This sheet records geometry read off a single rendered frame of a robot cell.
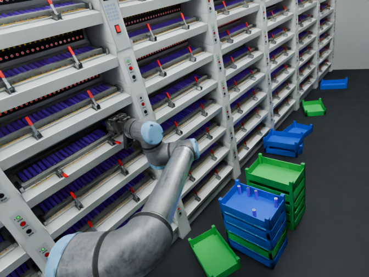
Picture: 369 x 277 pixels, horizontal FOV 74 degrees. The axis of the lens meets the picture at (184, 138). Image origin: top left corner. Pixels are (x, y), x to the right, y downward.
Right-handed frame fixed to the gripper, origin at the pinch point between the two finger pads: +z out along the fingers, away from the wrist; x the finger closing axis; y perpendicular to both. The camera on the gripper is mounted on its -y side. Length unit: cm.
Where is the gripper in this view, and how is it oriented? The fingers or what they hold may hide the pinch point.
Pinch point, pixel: (110, 127)
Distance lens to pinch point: 130.0
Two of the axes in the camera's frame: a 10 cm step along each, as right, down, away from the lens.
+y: -2.4, -8.6, -4.6
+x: -6.5, 4.9, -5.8
